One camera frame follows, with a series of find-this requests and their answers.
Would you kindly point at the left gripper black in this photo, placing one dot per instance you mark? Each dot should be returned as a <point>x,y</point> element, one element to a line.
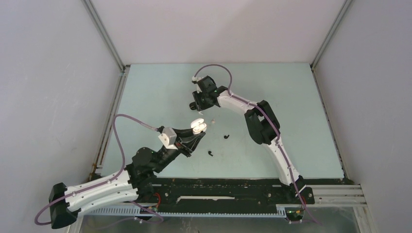
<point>186,142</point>

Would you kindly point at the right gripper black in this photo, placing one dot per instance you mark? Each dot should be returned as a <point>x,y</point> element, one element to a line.
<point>200,107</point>

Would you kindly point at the white earbud charging case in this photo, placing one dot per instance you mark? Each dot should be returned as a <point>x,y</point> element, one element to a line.
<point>198,126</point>

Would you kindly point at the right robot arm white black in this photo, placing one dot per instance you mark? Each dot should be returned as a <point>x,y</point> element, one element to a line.
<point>261,122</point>

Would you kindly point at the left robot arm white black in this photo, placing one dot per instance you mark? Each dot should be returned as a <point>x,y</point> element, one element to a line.
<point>131,183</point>

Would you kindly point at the black earbud charging case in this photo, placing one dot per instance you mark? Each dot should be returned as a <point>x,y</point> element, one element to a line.
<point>193,106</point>

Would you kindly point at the aluminium extrusion right base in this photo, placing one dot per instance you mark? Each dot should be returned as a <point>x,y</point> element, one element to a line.
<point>335,196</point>

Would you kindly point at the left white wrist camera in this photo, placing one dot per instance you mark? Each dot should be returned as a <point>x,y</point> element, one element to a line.
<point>168,138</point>

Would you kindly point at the white cable duct strip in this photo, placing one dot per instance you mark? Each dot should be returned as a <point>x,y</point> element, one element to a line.
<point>134,211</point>

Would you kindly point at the left aluminium frame post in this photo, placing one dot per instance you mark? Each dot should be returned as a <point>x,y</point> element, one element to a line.
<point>96,19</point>

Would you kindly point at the aluminium frame post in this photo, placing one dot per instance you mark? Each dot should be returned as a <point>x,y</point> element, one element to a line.
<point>332,30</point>
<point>96,19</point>

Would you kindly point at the right aluminium frame post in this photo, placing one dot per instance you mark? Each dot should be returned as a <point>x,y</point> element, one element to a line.
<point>332,30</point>

